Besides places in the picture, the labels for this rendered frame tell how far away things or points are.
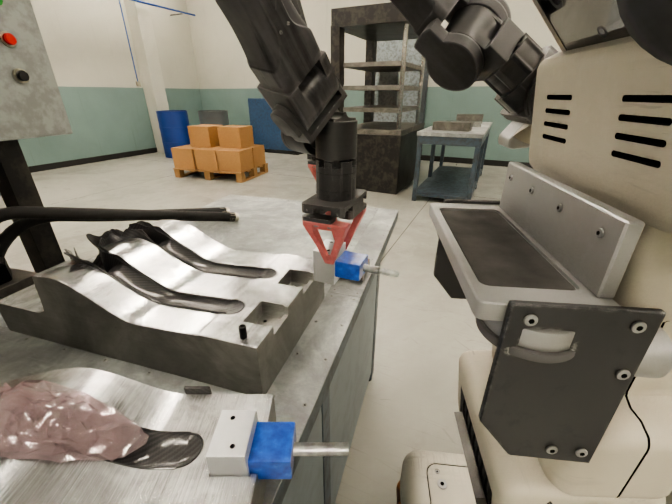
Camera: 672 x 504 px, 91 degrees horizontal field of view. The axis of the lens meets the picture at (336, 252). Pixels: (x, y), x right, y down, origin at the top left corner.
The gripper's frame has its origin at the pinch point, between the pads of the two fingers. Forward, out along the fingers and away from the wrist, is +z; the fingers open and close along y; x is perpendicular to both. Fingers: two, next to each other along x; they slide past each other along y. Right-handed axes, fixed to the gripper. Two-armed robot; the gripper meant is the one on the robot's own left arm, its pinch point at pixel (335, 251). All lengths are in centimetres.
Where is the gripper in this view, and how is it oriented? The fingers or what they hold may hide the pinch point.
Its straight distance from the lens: 52.7
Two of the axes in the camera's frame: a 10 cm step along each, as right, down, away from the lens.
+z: 0.0, 9.0, 4.4
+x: 9.2, 1.7, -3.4
